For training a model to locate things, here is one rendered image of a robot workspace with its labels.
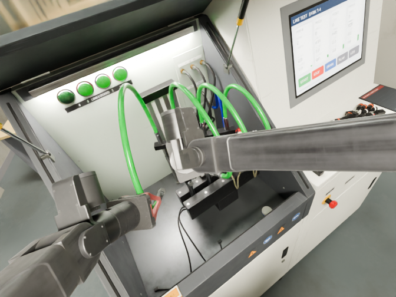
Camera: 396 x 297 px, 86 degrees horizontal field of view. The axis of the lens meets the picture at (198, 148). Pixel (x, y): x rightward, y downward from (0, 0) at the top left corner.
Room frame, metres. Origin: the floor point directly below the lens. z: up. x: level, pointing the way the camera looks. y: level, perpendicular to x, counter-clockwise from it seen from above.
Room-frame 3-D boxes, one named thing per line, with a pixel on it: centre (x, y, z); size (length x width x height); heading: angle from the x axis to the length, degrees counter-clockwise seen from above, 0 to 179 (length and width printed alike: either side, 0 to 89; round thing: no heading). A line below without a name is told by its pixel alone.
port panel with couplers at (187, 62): (0.81, -0.06, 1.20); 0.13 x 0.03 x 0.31; 112
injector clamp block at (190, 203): (0.52, -0.05, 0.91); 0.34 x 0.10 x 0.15; 112
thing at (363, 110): (0.61, -0.67, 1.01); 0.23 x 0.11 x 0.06; 112
